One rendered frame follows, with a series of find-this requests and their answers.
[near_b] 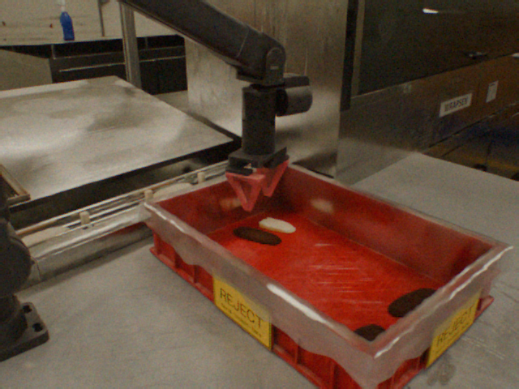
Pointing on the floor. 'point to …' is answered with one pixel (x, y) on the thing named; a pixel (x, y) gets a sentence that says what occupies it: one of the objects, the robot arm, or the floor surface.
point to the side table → (62, 288)
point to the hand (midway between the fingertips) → (258, 198)
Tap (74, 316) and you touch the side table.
